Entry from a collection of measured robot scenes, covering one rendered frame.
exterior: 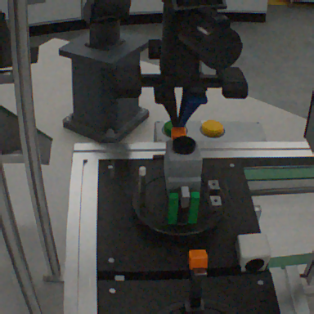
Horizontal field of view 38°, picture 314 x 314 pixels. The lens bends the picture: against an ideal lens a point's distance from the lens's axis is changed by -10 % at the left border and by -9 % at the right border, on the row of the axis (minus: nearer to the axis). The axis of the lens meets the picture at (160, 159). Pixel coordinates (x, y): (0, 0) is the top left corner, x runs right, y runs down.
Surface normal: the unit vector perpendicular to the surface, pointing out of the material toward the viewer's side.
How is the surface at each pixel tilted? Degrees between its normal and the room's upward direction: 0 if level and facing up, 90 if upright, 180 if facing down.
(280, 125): 0
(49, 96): 0
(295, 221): 0
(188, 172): 90
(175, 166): 90
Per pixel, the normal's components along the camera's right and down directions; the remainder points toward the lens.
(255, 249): 0.04, -0.78
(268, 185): 0.07, 0.62
